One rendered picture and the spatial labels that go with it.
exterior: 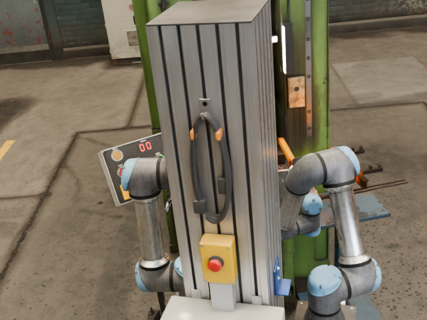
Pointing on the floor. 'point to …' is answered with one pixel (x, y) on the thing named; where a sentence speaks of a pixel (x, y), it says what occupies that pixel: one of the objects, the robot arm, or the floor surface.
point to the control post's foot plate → (154, 314)
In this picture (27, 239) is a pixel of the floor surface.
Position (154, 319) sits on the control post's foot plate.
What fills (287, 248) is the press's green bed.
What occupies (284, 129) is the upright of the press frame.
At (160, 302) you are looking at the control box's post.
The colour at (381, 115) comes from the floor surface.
